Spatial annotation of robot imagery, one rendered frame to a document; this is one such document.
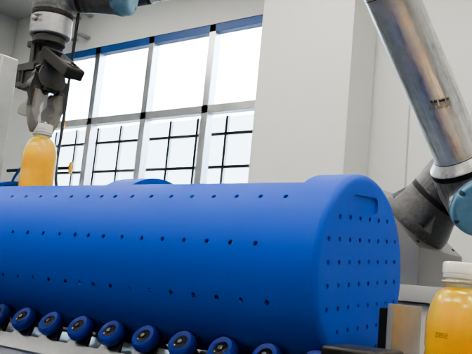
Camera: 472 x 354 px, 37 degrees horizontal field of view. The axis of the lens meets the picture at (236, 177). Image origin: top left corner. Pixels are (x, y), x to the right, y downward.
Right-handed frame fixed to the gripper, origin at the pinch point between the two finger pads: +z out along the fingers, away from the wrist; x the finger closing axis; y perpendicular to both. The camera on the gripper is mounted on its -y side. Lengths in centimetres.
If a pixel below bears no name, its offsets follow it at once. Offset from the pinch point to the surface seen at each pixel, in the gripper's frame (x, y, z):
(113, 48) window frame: -288, 302, -149
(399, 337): 2, -83, 33
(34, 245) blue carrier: 14.0, -20.4, 25.3
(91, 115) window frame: -288, 317, -93
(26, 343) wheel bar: 11.5, -18.5, 42.3
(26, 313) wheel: 10.4, -15.9, 37.5
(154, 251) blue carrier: 14, -49, 25
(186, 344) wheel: 11, -54, 38
